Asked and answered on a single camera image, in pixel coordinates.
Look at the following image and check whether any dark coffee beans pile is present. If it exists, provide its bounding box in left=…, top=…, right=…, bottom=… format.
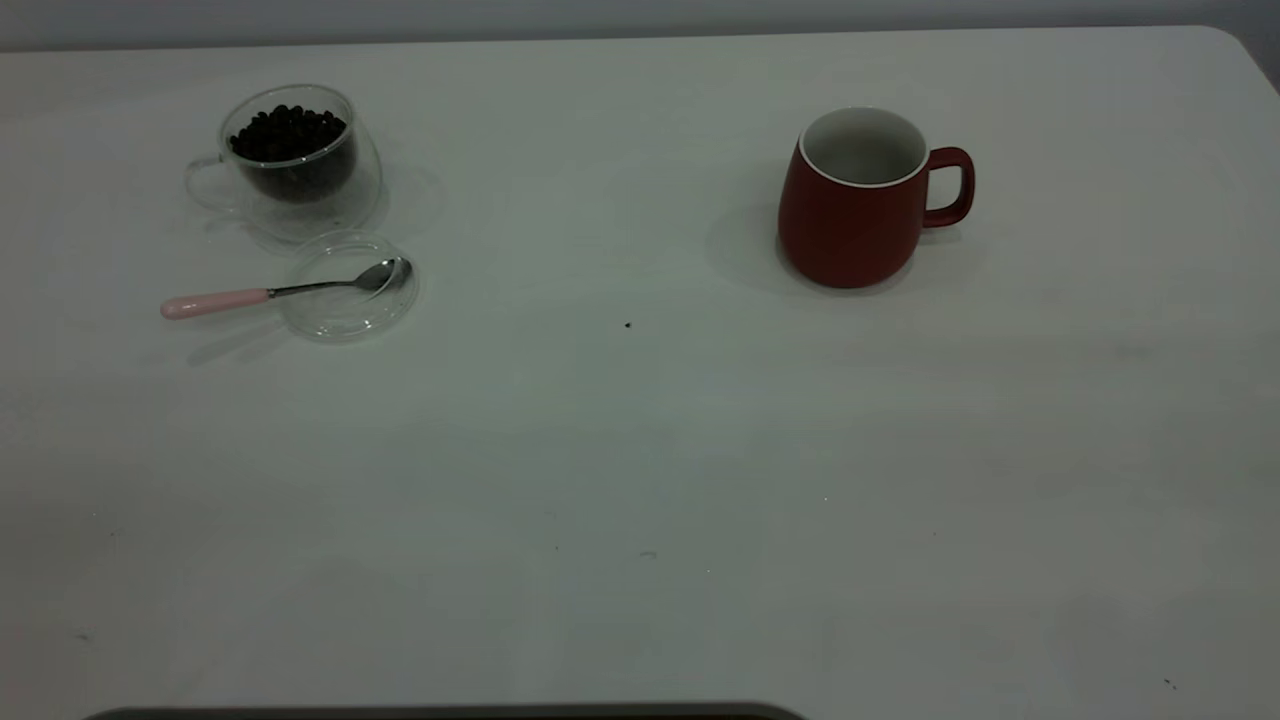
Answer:
left=229, top=103, right=358, bottom=202

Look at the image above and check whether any clear glass cup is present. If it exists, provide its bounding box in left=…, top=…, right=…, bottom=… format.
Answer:
left=184, top=83, right=385, bottom=246

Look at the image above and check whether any clear glass lid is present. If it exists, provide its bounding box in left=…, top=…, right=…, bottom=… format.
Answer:
left=279, top=231, right=420, bottom=344

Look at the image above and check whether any red ceramic mug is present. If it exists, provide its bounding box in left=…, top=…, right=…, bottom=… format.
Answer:
left=778, top=106, right=976, bottom=291

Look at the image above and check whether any pink handled metal spoon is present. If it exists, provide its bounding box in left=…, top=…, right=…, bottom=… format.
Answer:
left=160, top=258, right=401, bottom=321

